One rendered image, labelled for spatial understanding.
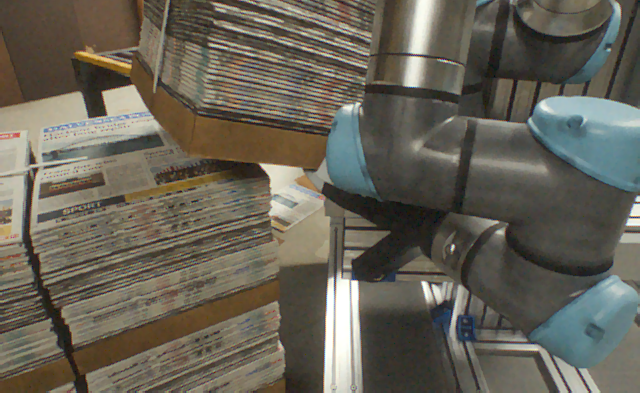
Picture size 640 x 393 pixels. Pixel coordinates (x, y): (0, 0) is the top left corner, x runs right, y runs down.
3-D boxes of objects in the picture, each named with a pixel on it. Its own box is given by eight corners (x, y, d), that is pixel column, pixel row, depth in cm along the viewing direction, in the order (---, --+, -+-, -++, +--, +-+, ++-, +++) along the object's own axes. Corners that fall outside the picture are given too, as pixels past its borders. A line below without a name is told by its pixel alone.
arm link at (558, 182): (479, 111, 27) (454, 251, 32) (691, 134, 24) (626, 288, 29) (484, 83, 34) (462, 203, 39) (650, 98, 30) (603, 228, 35)
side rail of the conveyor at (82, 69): (86, 95, 142) (76, 58, 137) (79, 92, 145) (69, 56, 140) (332, 41, 234) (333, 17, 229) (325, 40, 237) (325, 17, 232)
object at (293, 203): (283, 233, 190) (283, 231, 189) (240, 211, 206) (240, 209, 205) (334, 201, 215) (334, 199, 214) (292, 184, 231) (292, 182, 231)
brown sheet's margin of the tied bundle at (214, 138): (390, 177, 60) (399, 148, 59) (188, 157, 44) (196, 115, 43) (329, 146, 73) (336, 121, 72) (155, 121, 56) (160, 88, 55)
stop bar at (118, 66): (147, 81, 112) (146, 73, 111) (73, 59, 136) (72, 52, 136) (158, 78, 114) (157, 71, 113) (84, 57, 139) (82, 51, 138)
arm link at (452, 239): (496, 287, 43) (444, 294, 38) (461, 263, 46) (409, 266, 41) (528, 220, 41) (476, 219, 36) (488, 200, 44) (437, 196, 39)
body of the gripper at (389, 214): (415, 150, 53) (496, 190, 43) (392, 212, 55) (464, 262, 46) (369, 142, 48) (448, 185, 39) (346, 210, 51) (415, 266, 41)
